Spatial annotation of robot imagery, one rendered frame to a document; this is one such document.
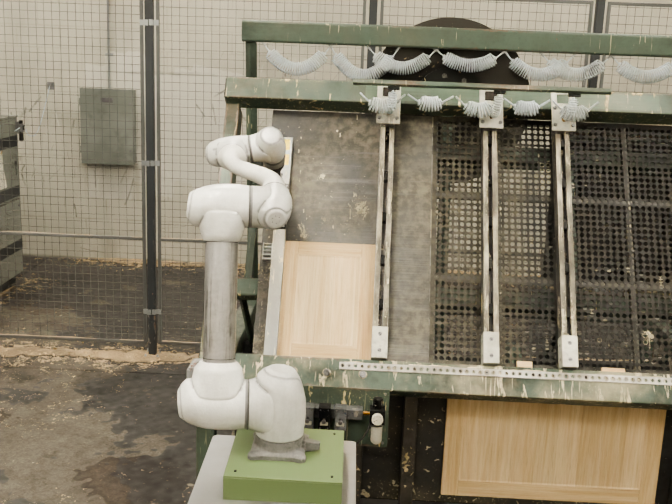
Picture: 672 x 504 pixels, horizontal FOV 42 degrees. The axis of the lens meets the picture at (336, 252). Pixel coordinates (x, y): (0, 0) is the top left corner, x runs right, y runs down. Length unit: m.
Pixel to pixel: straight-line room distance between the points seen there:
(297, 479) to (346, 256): 1.19
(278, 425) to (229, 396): 0.18
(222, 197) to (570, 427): 1.87
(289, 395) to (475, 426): 1.25
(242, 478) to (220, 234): 0.73
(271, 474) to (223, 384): 0.31
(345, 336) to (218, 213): 1.02
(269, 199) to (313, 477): 0.85
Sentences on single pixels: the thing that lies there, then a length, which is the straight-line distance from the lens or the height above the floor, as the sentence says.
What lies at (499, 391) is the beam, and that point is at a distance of 3.47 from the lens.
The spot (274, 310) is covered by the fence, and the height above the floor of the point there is 1.06.
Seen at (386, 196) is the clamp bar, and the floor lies 1.49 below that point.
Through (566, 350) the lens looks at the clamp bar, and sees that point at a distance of 3.53.
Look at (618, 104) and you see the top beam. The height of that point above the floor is 1.90.
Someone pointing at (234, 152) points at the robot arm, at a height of 1.70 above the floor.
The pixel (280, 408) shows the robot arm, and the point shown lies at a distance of 2.73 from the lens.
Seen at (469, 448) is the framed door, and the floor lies 0.47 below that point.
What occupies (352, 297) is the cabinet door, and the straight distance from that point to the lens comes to 3.54.
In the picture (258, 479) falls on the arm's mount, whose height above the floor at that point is 0.82.
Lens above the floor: 2.08
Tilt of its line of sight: 13 degrees down
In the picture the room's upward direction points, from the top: 2 degrees clockwise
